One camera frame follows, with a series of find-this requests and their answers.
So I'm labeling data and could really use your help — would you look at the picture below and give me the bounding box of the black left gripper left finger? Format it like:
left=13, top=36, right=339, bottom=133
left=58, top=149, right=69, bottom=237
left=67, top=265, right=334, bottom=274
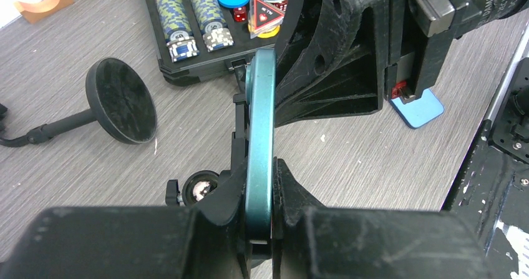
left=1, top=163, right=250, bottom=278

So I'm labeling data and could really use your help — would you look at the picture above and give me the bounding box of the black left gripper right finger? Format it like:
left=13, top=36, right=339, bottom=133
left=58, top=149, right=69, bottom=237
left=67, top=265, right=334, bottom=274
left=272, top=159, right=493, bottom=278

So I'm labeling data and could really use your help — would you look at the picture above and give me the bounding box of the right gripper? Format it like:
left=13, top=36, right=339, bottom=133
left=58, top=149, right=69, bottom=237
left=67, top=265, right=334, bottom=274
left=274, top=0, right=482, bottom=127

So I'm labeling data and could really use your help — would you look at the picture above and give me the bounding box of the dark green-edged smartphone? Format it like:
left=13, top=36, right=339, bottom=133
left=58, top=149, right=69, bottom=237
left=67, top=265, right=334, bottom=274
left=245, top=49, right=276, bottom=244

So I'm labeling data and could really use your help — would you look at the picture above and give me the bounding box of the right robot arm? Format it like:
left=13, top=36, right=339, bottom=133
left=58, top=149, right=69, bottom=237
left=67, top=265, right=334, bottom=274
left=275, top=0, right=528, bottom=126

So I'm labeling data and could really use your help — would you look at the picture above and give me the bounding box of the small-clamp black phone stand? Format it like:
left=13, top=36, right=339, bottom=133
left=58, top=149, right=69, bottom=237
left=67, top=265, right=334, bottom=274
left=1, top=57, right=157, bottom=148

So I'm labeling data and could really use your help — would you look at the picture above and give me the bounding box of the yellow round chip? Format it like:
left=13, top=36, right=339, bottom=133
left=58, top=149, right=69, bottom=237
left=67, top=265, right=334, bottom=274
left=248, top=24, right=281, bottom=39

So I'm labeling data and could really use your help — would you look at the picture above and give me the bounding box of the red all-in triangle lower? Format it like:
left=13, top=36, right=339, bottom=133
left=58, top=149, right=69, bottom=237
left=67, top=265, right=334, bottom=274
left=248, top=0, right=284, bottom=28

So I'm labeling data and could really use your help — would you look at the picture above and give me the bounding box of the blue smartphone face down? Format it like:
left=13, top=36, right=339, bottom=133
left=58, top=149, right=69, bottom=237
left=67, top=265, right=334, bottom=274
left=389, top=89, right=445, bottom=129

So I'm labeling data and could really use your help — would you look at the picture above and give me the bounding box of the red die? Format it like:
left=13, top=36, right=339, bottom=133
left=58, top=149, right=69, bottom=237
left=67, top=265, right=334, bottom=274
left=233, top=6, right=248, bottom=22

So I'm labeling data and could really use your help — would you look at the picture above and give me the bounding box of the grey white chip stack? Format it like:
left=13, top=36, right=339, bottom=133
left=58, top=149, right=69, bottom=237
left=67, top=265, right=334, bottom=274
left=203, top=27, right=234, bottom=52

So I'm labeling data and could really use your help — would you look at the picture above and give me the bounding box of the black poker chip case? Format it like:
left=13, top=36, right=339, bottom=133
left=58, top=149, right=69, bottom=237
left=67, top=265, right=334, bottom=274
left=145, top=0, right=288, bottom=87

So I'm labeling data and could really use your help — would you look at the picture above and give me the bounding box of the blue white chip stack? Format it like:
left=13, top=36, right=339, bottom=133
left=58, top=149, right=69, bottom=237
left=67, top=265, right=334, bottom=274
left=167, top=38, right=200, bottom=62

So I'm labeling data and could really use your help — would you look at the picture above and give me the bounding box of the green chip stack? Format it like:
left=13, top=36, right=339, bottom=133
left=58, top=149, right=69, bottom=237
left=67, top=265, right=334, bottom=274
left=190, top=0, right=227, bottom=34

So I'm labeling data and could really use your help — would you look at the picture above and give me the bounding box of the purple chip stack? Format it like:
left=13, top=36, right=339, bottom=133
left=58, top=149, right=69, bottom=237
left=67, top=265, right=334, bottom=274
left=155, top=0, right=193, bottom=42

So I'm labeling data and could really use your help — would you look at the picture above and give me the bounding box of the brown wooden arch block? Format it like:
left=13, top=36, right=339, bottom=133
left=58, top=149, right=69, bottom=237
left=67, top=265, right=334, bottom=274
left=13, top=0, right=74, bottom=24

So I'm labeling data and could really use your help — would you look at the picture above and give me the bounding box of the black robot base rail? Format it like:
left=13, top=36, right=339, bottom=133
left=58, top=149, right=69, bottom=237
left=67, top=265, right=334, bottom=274
left=442, top=58, right=528, bottom=278

